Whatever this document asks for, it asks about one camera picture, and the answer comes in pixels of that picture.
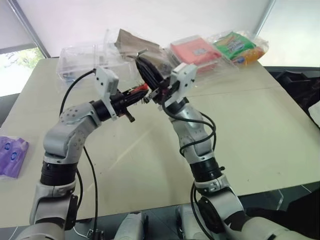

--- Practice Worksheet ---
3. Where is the green snack packet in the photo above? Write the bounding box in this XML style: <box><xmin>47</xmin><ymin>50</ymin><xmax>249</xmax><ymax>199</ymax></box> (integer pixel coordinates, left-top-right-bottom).
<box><xmin>212</xmin><ymin>31</ymin><xmax>258</xmax><ymax>61</ymax></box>

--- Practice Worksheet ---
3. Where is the grey rounded robot part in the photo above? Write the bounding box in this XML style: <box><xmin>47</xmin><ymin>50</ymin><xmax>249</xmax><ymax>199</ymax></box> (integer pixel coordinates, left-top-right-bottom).
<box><xmin>174</xmin><ymin>205</ymin><xmax>201</xmax><ymax>240</ymax></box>
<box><xmin>117</xmin><ymin>211</ymin><xmax>149</xmax><ymax>240</ymax></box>

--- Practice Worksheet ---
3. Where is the purple packet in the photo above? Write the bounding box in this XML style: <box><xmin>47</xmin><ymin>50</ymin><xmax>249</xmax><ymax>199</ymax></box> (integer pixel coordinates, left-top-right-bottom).
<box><xmin>0</xmin><ymin>135</ymin><xmax>31</xmax><ymax>180</ymax></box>

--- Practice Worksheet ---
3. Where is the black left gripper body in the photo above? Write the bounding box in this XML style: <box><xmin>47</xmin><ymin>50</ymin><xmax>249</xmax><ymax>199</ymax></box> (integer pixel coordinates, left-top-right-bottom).
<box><xmin>109</xmin><ymin>89</ymin><xmax>137</xmax><ymax>124</ymax></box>

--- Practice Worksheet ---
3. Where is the brown paper bag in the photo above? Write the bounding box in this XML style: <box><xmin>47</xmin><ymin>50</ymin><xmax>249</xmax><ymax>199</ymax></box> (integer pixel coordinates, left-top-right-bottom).
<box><xmin>114</xmin><ymin>28</ymin><xmax>164</xmax><ymax>66</ymax></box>

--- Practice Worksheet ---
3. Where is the black furniture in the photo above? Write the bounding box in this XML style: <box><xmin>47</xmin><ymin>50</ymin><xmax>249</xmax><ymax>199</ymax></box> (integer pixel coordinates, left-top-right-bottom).
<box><xmin>267</xmin><ymin>65</ymin><xmax>320</xmax><ymax>119</ymax></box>

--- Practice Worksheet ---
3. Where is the red packet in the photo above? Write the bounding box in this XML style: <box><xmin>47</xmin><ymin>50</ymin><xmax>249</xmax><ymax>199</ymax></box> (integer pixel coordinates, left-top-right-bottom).
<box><xmin>170</xmin><ymin>36</ymin><xmax>222</xmax><ymax>66</ymax></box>

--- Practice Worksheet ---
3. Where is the dark window frame bar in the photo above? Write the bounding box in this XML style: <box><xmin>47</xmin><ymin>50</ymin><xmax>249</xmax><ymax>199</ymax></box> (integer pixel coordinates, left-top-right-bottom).
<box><xmin>6</xmin><ymin>0</ymin><xmax>52</xmax><ymax>59</ymax></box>
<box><xmin>251</xmin><ymin>0</ymin><xmax>277</xmax><ymax>36</ymax></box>

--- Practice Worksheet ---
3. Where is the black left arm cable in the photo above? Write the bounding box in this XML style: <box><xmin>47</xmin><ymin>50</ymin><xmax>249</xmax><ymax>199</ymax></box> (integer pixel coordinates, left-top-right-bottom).
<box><xmin>59</xmin><ymin>68</ymin><xmax>106</xmax><ymax>240</ymax></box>

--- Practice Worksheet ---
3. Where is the orange snack packet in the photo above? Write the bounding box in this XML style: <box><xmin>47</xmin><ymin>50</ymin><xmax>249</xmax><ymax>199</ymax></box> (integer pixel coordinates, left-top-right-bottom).
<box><xmin>234</xmin><ymin>46</ymin><xmax>267</xmax><ymax>67</ymax></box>

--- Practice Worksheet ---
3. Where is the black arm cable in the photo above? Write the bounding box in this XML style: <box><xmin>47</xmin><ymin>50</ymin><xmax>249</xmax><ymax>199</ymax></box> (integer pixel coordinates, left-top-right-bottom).
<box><xmin>160</xmin><ymin>91</ymin><xmax>219</xmax><ymax>237</ymax></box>
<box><xmin>59</xmin><ymin>68</ymin><xmax>106</xmax><ymax>240</ymax></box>

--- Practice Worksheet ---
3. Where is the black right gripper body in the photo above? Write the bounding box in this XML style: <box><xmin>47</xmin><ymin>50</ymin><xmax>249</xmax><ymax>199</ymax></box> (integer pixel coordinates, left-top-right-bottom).
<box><xmin>144</xmin><ymin>74</ymin><xmax>181</xmax><ymax>107</ymax></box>

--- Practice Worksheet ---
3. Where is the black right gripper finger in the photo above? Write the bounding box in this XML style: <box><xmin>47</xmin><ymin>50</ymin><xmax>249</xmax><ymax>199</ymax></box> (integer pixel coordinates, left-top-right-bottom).
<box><xmin>135</xmin><ymin>52</ymin><xmax>159</xmax><ymax>92</ymax></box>
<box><xmin>139</xmin><ymin>56</ymin><xmax>168</xmax><ymax>86</ymax></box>

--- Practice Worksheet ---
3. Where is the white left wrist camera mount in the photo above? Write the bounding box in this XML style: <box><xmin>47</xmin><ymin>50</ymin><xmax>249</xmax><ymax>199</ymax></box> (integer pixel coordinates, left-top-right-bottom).
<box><xmin>95</xmin><ymin>65</ymin><xmax>120</xmax><ymax>122</ymax></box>

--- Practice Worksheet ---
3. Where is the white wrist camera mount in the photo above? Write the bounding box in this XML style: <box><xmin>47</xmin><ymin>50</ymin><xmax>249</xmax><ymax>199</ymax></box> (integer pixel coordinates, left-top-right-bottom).
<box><xmin>163</xmin><ymin>62</ymin><xmax>197</xmax><ymax>106</ymax></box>
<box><xmin>95</xmin><ymin>65</ymin><xmax>120</xmax><ymax>122</ymax></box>

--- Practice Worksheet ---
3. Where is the clear plastic box with bag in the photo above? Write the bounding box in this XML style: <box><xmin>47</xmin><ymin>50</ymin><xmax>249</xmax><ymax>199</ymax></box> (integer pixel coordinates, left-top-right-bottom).
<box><xmin>102</xmin><ymin>28</ymin><xmax>172</xmax><ymax>77</ymax></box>

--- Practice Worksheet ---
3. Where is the thin white cable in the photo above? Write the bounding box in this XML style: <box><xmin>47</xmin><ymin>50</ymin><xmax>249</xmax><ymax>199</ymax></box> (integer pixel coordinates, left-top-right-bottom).
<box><xmin>73</xmin><ymin>223</ymin><xmax>90</xmax><ymax>239</ymax></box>

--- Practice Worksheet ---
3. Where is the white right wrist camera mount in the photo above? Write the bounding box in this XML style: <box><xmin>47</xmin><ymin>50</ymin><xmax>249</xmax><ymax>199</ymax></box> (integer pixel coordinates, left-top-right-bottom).
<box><xmin>163</xmin><ymin>62</ymin><xmax>197</xmax><ymax>106</ymax></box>

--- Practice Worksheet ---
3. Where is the red hex key holder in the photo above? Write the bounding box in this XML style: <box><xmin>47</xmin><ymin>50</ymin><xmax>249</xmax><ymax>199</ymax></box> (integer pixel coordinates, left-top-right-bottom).
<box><xmin>134</xmin><ymin>81</ymin><xmax>149</xmax><ymax>92</ymax></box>

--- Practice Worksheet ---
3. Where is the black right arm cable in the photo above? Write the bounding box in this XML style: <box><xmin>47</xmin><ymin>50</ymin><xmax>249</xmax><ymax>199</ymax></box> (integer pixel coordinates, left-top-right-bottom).
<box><xmin>160</xmin><ymin>91</ymin><xmax>219</xmax><ymax>237</ymax></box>

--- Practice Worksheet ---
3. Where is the clear plastic box with packet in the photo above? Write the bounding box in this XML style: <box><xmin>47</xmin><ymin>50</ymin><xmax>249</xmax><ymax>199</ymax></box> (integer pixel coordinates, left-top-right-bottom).
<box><xmin>165</xmin><ymin>35</ymin><xmax>225</xmax><ymax>77</ymax></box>

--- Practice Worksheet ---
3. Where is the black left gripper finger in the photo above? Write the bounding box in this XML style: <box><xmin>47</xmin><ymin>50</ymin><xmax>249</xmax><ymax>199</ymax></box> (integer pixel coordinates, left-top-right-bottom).
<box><xmin>128</xmin><ymin>89</ymin><xmax>150</xmax><ymax>98</ymax></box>
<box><xmin>126</xmin><ymin>95</ymin><xmax>147</xmax><ymax>105</ymax></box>

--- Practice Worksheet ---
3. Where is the empty clear plastic box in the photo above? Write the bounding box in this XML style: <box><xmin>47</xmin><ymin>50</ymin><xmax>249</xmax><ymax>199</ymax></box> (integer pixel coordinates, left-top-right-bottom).
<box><xmin>56</xmin><ymin>44</ymin><xmax>109</xmax><ymax>85</ymax></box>

